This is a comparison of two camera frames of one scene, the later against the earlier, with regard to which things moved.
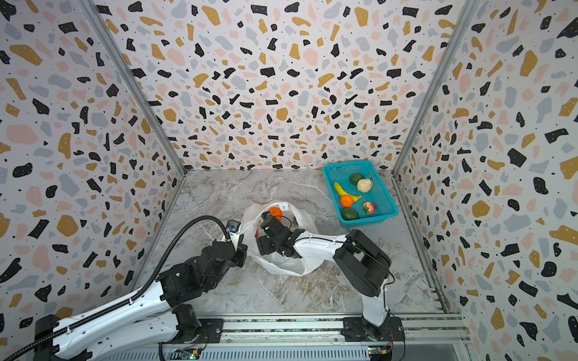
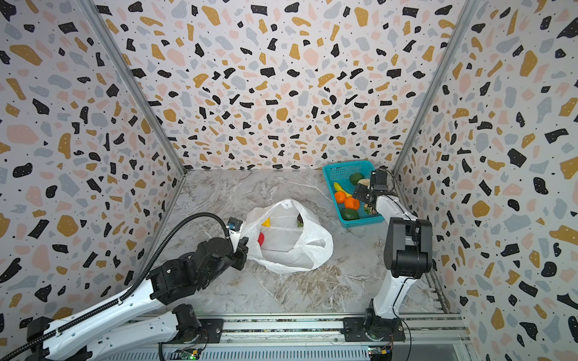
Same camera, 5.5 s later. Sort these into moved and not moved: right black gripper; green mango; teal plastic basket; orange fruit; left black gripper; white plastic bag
Moved: right black gripper; orange fruit
Not moved: teal plastic basket; white plastic bag; green mango; left black gripper
